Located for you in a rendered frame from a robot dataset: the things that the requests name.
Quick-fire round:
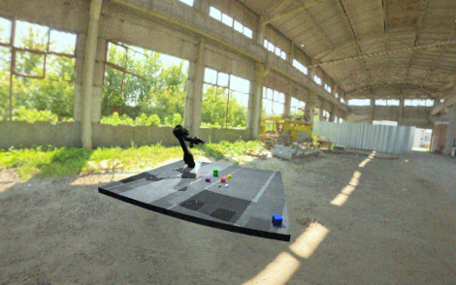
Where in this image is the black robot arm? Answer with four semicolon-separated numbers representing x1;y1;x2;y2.
173;124;195;169

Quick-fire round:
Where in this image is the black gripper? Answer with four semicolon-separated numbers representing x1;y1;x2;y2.
189;136;204;144

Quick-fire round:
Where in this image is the blue block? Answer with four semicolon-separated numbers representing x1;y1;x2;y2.
272;214;283;226

